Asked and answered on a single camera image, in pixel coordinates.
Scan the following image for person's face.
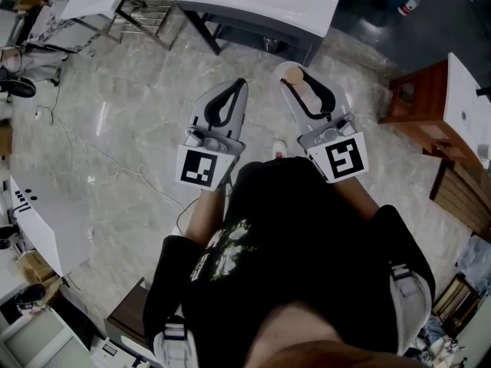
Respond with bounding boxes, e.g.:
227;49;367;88
247;301;423;368

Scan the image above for cardboard box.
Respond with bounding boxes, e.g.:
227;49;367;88
17;251;63;288

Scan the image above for person's black printed t-shirt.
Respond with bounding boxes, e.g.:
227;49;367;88
142;157;437;368

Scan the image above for brown slatted wooden panel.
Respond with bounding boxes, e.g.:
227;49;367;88
429;159;491;242

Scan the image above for blue cloth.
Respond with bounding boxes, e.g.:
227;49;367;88
458;234;491;284

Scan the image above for person's right forearm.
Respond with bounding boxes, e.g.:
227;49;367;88
333;176;381;222

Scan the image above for grey left shoulder strap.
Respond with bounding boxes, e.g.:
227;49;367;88
153;314;199;368

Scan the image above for person's right white shoe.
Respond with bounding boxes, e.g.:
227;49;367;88
271;138;289;161

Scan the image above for white cable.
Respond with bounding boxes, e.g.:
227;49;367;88
35;104;193;215

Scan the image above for white bottle with beige cap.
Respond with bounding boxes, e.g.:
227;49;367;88
270;61;322;114

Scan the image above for grey shoulder strap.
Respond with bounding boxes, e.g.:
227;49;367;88
389;262;433;354
153;314;199;368

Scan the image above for dark metal vanity stand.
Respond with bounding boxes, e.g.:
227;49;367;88
174;0;324;67

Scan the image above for metal slatted rack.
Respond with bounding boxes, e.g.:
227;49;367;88
72;0;186;52

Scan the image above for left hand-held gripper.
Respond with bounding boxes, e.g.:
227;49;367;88
175;77;250;192

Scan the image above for person's left forearm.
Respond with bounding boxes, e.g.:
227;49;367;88
186;186;228;245

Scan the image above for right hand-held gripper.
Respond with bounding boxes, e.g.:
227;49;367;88
278;67;370;185

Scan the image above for white cabinet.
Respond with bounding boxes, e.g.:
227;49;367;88
0;308;94;368

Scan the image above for dark brown wooden cabinet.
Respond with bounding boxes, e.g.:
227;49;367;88
105;277;153;350

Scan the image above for grey right shoulder strap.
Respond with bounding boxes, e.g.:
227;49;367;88
389;262;433;354

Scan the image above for white panel with black holes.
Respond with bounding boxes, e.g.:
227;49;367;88
9;174;94;278

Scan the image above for white appliance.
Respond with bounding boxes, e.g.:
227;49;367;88
90;335;155;368

